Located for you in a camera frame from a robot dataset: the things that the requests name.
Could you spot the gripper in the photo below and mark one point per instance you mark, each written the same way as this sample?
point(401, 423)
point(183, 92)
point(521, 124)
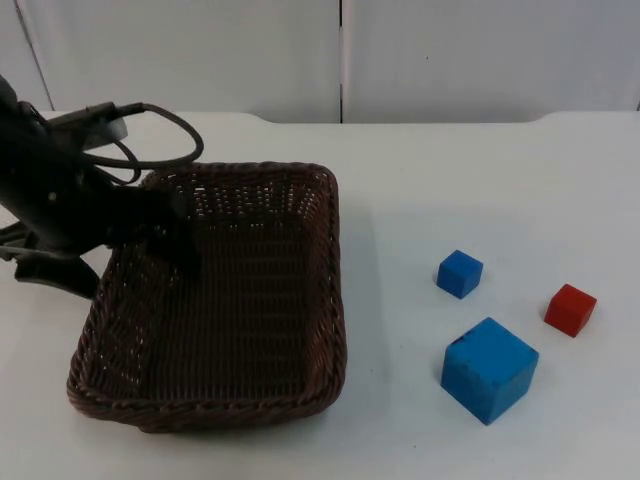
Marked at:
point(55, 195)

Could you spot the dark brown wicker basket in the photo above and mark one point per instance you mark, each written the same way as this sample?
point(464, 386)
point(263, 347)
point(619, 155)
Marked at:
point(240, 310)

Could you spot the large blue cube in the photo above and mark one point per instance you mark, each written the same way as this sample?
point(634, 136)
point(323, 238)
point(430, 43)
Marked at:
point(487, 370)

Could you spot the small blue cube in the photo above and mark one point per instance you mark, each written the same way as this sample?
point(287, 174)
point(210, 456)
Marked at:
point(457, 272)

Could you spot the small red cube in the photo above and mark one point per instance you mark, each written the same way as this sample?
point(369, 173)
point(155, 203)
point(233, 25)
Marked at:
point(570, 310)

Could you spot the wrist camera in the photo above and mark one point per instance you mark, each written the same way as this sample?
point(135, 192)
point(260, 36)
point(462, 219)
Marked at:
point(102, 127)

